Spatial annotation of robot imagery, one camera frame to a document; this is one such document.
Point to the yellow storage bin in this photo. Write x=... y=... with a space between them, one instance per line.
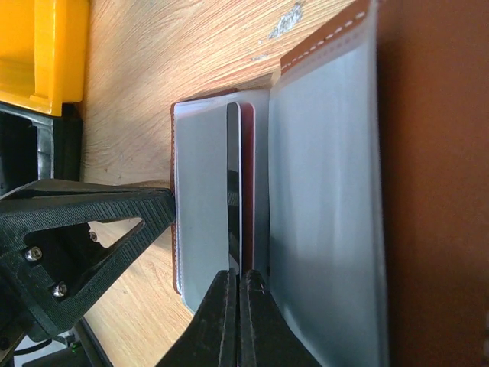
x=43 y=53

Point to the red credit card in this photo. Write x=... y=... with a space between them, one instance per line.
x=247 y=185

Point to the black credit card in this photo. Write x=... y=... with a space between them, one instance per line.
x=233 y=131

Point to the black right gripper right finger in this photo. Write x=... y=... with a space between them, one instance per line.
x=266 y=339

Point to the brown leather card holder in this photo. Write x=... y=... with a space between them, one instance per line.
x=370 y=187

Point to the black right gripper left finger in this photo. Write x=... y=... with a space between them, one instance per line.
x=211 y=337

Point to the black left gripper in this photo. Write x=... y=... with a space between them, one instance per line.
x=63 y=245

